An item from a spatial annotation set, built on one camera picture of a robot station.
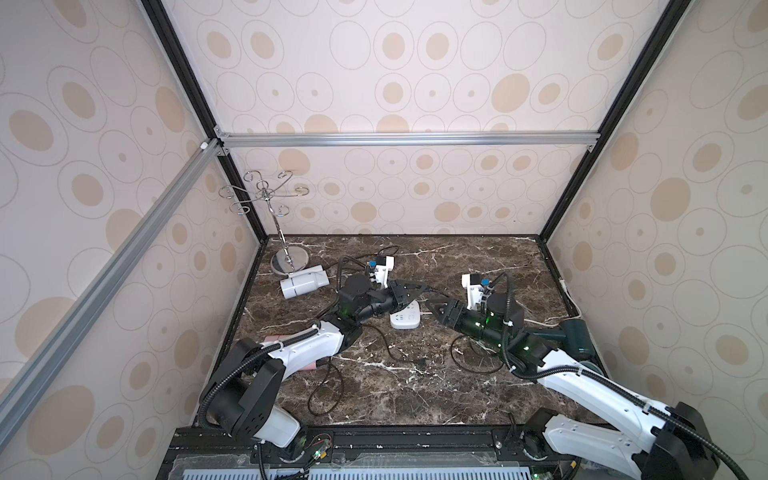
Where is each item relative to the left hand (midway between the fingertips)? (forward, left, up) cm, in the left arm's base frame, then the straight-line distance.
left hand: (435, 292), depth 72 cm
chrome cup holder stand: (+31, +50, -25) cm, 63 cm away
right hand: (-1, -1, -4) cm, 4 cm away
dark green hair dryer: (-1, -43, -21) cm, 48 cm away
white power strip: (+6, +5, -24) cm, 26 cm away
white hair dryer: (+18, +40, -22) cm, 49 cm away
